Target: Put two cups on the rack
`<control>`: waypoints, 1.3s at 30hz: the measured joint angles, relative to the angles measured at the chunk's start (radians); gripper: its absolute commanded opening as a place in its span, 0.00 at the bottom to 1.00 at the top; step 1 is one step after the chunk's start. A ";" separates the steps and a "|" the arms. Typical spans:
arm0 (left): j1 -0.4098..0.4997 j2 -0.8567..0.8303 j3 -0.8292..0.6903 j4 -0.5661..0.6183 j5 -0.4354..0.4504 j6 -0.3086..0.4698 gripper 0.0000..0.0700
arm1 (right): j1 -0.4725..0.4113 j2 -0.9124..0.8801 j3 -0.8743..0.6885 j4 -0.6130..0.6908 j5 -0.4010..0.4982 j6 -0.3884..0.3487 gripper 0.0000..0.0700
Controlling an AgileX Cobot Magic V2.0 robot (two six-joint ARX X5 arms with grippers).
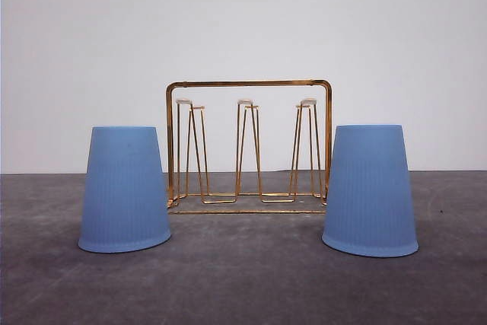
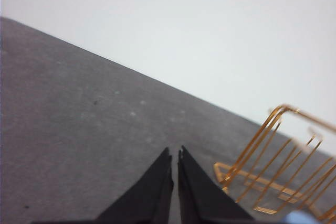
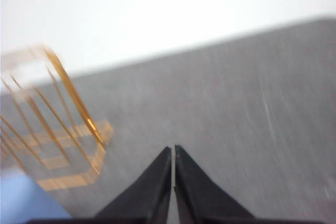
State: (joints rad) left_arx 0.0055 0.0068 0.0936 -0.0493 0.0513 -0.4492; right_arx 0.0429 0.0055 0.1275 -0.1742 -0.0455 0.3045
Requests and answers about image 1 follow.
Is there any blue ribbed plastic cup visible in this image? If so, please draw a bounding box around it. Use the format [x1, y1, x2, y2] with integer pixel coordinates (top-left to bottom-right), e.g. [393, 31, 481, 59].
[322, 124, 419, 257]
[78, 126, 171, 253]

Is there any gold wire cup rack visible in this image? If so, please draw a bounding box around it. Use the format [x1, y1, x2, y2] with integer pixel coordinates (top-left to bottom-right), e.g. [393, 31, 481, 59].
[166, 79, 333, 215]

